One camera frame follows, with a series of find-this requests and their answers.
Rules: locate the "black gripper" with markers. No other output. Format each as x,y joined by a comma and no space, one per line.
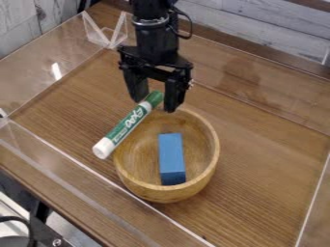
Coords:
152,58

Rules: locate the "green Expo marker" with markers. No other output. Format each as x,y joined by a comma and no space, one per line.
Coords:
112,139

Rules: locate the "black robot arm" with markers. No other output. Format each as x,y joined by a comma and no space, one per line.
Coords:
152,12

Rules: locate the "brown wooden bowl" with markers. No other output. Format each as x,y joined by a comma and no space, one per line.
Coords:
136,156

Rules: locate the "blue rectangular block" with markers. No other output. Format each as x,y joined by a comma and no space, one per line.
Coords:
171,159

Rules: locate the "black metal stand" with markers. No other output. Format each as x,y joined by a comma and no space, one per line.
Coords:
52,229

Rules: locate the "clear acrylic corner bracket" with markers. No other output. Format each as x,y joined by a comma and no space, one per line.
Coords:
108,38

